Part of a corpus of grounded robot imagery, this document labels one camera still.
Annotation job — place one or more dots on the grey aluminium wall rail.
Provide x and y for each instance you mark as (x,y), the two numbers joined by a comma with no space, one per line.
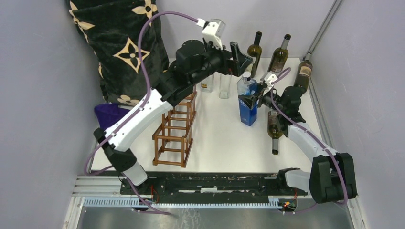
(324,26)

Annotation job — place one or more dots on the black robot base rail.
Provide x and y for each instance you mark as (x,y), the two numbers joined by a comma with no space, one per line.
(214,188)

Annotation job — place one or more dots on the grey slotted cable duct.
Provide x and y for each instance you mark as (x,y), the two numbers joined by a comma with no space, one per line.
(135,202)

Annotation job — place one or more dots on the blue square vodka bottle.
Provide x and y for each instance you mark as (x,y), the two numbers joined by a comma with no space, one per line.
(246,88)

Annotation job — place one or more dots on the green wine bottle grey cap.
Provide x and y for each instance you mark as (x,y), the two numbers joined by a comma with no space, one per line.
(279,56)

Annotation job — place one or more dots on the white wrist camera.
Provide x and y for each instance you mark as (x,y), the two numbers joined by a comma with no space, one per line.
(269,79)
(212,32)

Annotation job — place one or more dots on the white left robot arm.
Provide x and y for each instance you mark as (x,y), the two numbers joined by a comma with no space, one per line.
(165,94)

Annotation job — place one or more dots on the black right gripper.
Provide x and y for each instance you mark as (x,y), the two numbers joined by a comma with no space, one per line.
(250,100)

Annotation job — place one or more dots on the tall clear glass bottle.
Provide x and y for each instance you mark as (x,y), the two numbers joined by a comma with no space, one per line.
(224,88)

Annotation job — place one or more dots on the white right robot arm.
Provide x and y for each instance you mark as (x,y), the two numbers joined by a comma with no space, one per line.
(332,175)

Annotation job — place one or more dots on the clear liquor bottle black cap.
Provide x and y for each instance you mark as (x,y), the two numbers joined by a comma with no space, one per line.
(207,84)

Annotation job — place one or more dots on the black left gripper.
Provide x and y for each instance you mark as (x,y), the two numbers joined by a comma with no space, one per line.
(232,67)

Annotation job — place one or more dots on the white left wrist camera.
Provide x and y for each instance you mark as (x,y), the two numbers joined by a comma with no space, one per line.
(212,32)

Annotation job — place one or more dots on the green wine bottle black cap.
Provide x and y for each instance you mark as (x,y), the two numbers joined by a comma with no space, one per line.
(254,51)

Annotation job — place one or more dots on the purple cloth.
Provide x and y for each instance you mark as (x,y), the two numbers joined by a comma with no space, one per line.
(108,114)

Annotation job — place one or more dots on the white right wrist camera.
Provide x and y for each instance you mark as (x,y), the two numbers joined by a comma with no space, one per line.
(269,79)

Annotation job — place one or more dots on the brown wooden wine rack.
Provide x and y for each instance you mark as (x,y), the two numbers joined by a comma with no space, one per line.
(174,134)

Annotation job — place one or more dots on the black floral plush blanket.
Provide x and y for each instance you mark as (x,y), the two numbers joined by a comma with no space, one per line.
(124,37)

